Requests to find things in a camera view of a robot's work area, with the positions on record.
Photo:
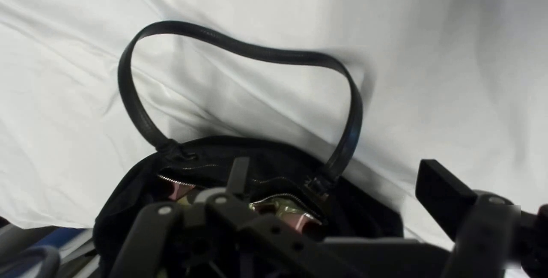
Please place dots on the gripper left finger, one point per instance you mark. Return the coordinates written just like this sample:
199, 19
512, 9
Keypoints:
274, 235

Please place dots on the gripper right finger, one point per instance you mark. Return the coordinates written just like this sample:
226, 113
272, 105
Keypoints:
479, 222

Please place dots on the pink and gold nail polish bottle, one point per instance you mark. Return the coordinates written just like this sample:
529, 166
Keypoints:
295, 218

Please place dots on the white sheet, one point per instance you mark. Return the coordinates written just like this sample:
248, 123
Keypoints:
274, 4

